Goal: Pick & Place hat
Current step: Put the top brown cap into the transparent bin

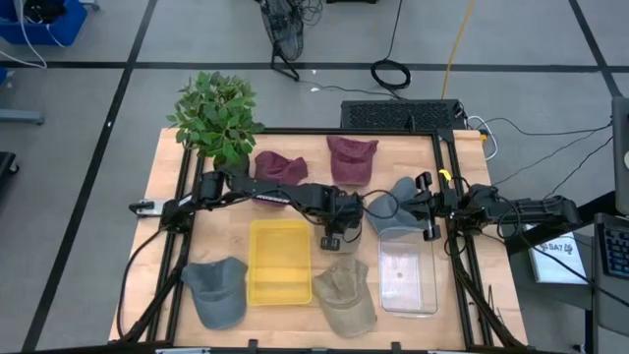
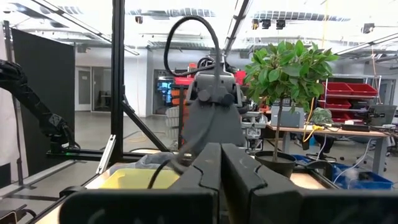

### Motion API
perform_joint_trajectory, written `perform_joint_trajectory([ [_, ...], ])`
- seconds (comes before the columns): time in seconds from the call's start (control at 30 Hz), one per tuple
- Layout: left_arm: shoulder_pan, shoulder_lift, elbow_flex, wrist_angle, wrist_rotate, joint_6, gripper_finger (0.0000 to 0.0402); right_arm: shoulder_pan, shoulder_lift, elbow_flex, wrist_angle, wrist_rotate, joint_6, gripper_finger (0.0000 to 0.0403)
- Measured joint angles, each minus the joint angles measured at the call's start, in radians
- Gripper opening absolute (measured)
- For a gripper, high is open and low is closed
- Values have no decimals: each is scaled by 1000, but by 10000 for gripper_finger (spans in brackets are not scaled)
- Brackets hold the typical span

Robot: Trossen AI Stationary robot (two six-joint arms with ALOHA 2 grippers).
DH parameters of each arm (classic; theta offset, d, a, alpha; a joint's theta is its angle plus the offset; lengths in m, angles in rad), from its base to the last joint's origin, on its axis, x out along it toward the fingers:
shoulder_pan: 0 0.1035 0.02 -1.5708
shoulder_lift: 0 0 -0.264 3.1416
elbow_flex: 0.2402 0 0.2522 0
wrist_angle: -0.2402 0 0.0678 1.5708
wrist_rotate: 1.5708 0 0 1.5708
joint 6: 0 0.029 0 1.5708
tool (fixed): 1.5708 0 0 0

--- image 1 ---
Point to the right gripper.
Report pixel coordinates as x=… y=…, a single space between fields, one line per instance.
x=444 y=206

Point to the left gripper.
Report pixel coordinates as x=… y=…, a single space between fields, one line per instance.
x=344 y=209

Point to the grey baseball cap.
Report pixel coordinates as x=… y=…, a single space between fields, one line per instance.
x=216 y=295
x=400 y=189

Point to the maroon baseball cap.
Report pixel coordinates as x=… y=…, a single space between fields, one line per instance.
x=352 y=159
x=280 y=169

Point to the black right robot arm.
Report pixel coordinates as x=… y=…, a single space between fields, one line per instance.
x=535 y=206

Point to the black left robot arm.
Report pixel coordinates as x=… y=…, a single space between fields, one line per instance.
x=275 y=189

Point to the small yellow clip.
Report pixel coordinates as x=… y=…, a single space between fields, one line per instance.
x=445 y=174

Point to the yellow plastic tray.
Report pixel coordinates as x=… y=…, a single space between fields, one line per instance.
x=280 y=260

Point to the clear plastic bin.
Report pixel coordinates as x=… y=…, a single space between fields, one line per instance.
x=408 y=275

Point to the orange corner connector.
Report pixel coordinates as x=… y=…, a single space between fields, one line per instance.
x=484 y=138

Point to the black computer case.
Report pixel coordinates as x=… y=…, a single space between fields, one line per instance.
x=400 y=114

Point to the black plant pot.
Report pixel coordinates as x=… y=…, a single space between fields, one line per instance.
x=236 y=167

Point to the white printed paper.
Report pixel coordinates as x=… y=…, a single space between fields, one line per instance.
x=555 y=265

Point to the black desk support beam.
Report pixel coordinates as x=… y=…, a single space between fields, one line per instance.
x=594 y=206

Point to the green leafy plant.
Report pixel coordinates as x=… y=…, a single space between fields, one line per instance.
x=216 y=113

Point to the black keyboard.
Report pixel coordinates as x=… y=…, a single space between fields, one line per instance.
x=616 y=251

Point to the grey monitor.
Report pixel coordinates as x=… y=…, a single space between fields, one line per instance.
x=621 y=147

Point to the grey desk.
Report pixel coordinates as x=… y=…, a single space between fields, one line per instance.
x=609 y=305

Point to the black floor fan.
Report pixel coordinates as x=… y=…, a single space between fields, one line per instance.
x=285 y=24

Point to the black wheeled base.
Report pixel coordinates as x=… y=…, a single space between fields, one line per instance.
x=6 y=164

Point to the grey metal floor foot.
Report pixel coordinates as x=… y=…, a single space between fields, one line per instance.
x=19 y=116

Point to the blue plastic bin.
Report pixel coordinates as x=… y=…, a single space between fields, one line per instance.
x=74 y=24

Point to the black aluminium table frame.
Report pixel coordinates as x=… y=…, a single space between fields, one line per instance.
x=304 y=132

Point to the black table-edge mount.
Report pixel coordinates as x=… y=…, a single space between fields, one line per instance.
x=395 y=346
x=252 y=345

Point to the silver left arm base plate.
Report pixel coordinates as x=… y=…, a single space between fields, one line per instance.
x=147 y=207

